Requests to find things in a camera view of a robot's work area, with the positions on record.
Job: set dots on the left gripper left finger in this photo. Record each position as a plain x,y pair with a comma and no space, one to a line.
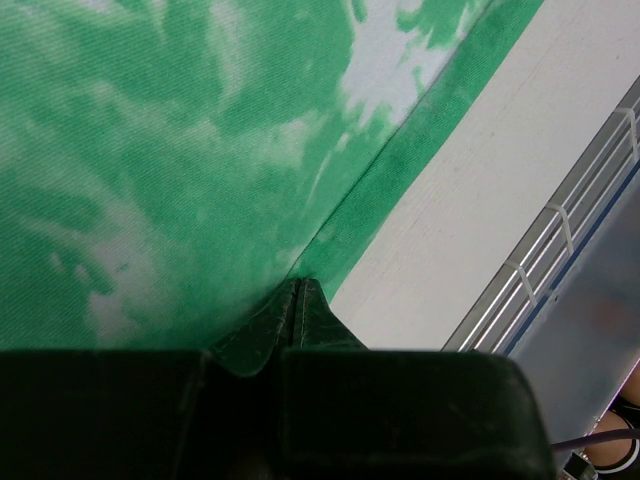
165,414

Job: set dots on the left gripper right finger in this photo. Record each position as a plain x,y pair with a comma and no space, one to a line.
349,412

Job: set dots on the aluminium frame rail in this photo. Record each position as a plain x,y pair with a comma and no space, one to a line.
565,304

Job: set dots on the green white tie-dye trousers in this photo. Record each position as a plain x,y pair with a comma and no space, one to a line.
166,165

